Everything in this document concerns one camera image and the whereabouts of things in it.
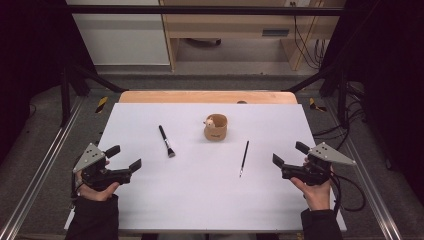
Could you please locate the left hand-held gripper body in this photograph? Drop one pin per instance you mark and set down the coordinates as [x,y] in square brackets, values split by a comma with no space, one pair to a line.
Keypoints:
[100,176]

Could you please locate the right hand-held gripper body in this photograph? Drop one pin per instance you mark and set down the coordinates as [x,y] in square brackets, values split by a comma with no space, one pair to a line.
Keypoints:
[310,173]

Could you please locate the thin black pencil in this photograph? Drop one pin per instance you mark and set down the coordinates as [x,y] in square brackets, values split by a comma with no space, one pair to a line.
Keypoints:
[244,158]

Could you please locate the black makeup brush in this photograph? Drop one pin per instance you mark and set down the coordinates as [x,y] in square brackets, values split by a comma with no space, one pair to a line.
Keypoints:
[166,140]

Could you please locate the person's left hand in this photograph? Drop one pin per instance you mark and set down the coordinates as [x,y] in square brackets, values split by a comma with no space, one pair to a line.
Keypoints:
[95,195]

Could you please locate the person's right hand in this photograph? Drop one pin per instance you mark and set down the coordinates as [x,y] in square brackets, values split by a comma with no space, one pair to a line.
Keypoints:
[316,196]

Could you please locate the yellow black tape strip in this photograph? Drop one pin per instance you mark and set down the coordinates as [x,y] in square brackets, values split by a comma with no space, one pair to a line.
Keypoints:
[313,104]
[101,104]

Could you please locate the black metal stand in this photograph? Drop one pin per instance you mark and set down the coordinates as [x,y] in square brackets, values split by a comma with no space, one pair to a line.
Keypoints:
[342,100]
[65,100]

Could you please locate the white table sheet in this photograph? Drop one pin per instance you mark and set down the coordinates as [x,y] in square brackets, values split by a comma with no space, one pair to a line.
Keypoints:
[200,200]

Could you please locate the light wooden table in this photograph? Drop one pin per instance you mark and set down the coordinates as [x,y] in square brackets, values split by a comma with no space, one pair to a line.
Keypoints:
[186,97]

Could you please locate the black curtain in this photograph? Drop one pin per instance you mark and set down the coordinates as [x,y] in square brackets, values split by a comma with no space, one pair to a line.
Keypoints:
[30,66]
[390,83]

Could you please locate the white cabinet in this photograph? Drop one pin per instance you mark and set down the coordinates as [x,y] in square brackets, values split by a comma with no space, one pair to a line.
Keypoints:
[123,40]

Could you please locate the wooden desk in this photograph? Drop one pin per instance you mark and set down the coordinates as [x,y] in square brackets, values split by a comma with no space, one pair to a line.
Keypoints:
[233,25]

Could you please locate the aluminium floor rail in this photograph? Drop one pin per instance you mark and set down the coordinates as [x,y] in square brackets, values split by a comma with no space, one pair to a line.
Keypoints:
[370,186]
[36,176]

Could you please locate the black horizontal frame bar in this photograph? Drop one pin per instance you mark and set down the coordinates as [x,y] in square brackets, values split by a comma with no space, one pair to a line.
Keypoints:
[200,10]

